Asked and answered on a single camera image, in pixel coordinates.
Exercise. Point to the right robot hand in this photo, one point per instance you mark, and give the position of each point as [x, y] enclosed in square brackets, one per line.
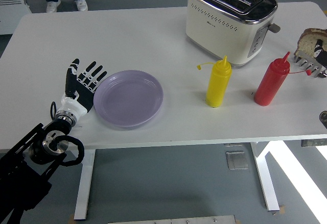
[321, 53]

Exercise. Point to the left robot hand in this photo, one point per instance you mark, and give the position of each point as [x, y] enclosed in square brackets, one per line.
[83, 94]

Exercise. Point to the brown-crusted bread slice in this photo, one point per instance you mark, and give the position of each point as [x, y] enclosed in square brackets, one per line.
[306, 43]

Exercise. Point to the purple round plate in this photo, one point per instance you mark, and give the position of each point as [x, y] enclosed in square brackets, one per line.
[127, 99]

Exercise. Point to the cream and chrome toaster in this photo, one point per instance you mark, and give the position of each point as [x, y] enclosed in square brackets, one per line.
[217, 30]

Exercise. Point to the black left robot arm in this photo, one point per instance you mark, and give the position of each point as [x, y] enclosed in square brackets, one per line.
[25, 162]

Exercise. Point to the silver metal toast rack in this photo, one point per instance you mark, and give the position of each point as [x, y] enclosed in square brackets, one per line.
[304, 62]

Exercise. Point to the red squeeze bottle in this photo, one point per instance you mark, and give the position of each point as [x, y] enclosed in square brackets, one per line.
[270, 83]

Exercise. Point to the white table leg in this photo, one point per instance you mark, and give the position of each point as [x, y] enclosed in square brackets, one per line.
[265, 183]
[85, 183]

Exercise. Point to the grey table control panel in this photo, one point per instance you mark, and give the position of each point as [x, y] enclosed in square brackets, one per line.
[314, 143]

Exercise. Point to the white slatted cart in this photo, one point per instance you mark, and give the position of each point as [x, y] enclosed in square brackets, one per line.
[12, 12]

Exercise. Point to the yellow squeeze bottle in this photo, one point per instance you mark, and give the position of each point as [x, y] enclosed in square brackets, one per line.
[217, 86]

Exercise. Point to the metal floor outlet cover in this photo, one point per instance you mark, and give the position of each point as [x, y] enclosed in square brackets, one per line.
[237, 160]

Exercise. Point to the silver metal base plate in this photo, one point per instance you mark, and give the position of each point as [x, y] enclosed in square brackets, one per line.
[171, 220]

